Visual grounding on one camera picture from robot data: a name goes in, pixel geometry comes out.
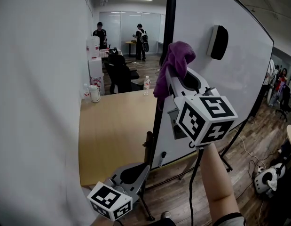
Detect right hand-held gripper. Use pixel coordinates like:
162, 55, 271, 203
165, 65, 239, 148

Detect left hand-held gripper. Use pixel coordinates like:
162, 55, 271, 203
87, 161, 151, 221

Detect purple cloth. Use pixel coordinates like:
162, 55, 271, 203
152, 40, 197, 106

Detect white whiteboard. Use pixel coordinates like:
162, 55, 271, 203
135, 0, 275, 222

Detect person's right forearm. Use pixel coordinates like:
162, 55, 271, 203
200, 142, 241, 221

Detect black whiteboard eraser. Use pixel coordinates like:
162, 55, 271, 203
206, 24, 229, 61

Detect clear bottle red label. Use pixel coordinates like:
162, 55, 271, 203
143, 75, 151, 96
83, 83, 91, 103

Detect light wooden desk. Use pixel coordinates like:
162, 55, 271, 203
79, 89, 160, 190

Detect person's dark trousers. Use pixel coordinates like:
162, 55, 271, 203
149, 218, 176, 226

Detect black office chair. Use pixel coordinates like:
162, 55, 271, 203
275, 83, 291, 122
104, 54, 143, 95

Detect round wooden black-legged table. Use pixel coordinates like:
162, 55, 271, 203
125, 40, 139, 57

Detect white canister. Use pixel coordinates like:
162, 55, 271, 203
88, 85, 101, 103

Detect pack of red-label bottles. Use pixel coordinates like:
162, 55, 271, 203
90, 76, 102, 89

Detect white water dispenser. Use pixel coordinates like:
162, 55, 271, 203
88, 56, 105, 96

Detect clear water jug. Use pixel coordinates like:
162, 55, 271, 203
86, 36, 100, 57

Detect person's grey shirt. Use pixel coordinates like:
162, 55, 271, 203
211, 212, 247, 226

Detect white black headset device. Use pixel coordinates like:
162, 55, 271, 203
254, 162, 287, 195

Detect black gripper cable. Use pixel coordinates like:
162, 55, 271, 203
189, 142, 204, 226

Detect white floor cable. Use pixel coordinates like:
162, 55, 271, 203
236, 133, 263, 169

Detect black floor cable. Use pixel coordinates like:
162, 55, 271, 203
247, 159, 266, 181

